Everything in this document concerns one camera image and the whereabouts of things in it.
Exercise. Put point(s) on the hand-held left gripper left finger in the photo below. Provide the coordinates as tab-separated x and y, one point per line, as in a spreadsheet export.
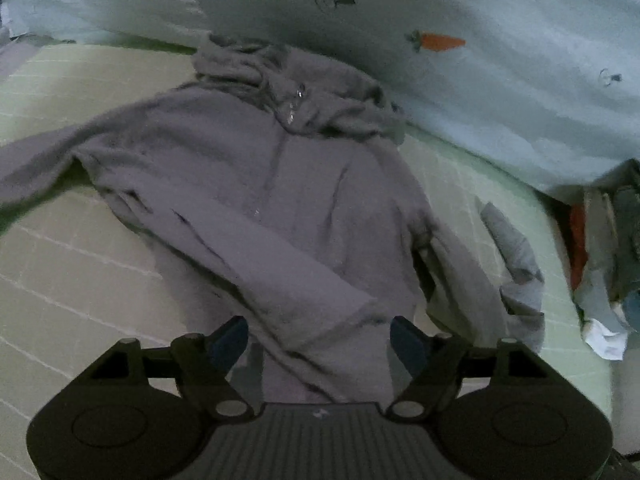
231	341

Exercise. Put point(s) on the grey hoodie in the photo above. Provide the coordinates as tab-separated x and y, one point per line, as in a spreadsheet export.
260	200

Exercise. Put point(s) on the white cloth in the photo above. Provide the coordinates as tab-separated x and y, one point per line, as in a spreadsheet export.
607	337

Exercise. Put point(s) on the light blue carrot print blanket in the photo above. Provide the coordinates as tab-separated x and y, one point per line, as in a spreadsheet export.
500	110

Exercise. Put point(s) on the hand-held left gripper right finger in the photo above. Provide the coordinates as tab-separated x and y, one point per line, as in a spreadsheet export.
407	342

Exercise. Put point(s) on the dark grey cloth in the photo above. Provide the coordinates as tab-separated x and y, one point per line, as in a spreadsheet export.
617	240

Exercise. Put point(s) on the lavender cloth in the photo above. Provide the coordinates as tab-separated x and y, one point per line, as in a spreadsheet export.
17	57

